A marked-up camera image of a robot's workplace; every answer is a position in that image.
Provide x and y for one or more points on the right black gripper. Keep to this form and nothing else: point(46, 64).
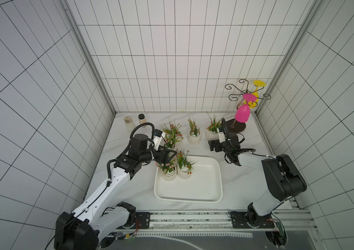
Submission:
point(216, 145)

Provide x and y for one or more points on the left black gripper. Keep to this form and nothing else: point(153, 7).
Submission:
point(160, 159)

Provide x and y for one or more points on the pink flower white pot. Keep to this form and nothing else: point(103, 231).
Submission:
point(168, 171)

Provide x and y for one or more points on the red flower white pot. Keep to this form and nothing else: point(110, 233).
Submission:
point(184, 165)

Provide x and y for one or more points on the white rectangular storage tray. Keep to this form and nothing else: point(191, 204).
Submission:
point(203, 185)

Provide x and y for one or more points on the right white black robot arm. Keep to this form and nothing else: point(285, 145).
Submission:
point(283, 179)

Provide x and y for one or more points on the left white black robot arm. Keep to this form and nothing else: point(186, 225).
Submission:
point(86, 226)

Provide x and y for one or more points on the back right flower pot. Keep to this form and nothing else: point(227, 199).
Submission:
point(212, 132)

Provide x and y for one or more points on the front left flower pot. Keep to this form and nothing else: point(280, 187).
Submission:
point(171, 141)

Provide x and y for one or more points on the back left flower pot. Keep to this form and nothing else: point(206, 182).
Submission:
point(173, 132)

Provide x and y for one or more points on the back middle flower pot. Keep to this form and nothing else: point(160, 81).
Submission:
point(194, 134)

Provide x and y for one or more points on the pink wine glass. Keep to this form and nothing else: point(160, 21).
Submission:
point(243, 111)

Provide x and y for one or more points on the white spice jar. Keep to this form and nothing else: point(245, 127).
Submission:
point(130, 126)

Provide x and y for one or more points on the black lid spice jar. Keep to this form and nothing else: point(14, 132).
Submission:
point(142, 118)

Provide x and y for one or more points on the yellow wine glass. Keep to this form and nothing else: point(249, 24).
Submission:
point(259, 86)

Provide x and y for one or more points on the black metal glass rack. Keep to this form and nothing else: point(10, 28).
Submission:
point(234, 125)

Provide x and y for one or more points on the aluminium mounting rail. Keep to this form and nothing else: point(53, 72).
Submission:
point(201, 221)

